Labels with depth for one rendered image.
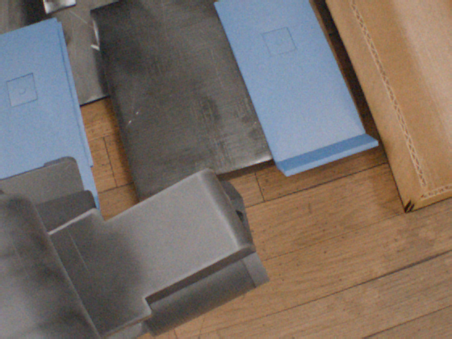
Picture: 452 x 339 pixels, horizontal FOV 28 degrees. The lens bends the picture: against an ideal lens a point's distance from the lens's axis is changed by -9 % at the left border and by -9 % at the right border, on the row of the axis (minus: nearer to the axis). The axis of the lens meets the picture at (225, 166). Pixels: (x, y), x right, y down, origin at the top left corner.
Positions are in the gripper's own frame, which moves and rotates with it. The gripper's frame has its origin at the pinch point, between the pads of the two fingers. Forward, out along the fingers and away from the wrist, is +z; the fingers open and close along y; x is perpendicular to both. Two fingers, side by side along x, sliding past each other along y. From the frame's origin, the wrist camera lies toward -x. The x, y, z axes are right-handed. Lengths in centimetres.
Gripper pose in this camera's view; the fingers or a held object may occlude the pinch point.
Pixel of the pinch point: (47, 219)
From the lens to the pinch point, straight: 60.1
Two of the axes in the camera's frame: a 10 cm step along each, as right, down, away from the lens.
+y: -2.4, -9.4, -2.5
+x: -9.5, 2.7, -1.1
